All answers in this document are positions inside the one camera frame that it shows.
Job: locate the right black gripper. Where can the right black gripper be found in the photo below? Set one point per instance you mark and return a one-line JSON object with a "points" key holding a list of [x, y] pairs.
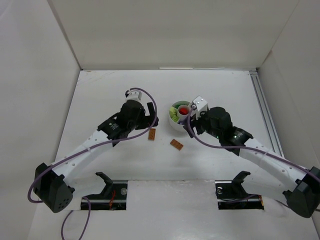
{"points": [[194, 122]]}

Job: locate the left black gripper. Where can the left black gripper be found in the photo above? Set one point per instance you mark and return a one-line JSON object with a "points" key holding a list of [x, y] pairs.
{"points": [[149, 119]]}

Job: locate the orange 2x4 brick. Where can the orange 2x4 brick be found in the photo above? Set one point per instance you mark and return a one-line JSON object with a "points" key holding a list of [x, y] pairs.
{"points": [[176, 144], [152, 134]]}

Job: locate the lime green 2x4 brick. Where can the lime green 2x4 brick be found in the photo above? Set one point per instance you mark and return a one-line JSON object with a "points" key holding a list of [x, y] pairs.
{"points": [[173, 111]]}

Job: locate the red 2x4 brick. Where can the red 2x4 brick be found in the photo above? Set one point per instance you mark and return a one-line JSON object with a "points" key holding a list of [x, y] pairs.
{"points": [[183, 110]]}

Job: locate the pale yellow small brick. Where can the pale yellow small brick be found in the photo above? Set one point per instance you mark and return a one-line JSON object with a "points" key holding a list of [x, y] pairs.
{"points": [[175, 118]]}

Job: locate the purple 2x4 brick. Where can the purple 2x4 brick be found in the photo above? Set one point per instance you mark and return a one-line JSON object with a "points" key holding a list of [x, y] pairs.
{"points": [[182, 121]]}

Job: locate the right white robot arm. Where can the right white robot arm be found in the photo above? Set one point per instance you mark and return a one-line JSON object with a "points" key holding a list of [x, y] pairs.
{"points": [[298, 188]]}

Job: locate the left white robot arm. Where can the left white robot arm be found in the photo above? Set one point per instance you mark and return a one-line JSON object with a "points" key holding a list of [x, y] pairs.
{"points": [[56, 185]]}

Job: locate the white round divided container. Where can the white round divided container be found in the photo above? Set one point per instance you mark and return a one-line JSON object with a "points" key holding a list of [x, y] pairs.
{"points": [[176, 126]]}

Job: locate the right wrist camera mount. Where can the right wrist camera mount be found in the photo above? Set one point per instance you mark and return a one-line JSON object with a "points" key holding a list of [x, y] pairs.
{"points": [[200, 105]]}

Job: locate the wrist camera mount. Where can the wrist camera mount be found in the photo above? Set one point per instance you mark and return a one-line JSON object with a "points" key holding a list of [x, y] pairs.
{"points": [[133, 95], [200, 105]]}

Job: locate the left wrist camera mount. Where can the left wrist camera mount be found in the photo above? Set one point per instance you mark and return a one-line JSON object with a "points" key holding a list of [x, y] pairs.
{"points": [[133, 95]]}

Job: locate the aluminium rail right side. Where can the aluminium rail right side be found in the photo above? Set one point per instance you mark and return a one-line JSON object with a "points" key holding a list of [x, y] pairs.
{"points": [[266, 114]]}

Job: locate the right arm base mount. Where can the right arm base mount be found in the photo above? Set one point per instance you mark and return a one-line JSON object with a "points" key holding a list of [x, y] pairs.
{"points": [[232, 196]]}

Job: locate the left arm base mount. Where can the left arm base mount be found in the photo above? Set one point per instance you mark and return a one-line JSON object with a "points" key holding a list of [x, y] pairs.
{"points": [[103, 193]]}

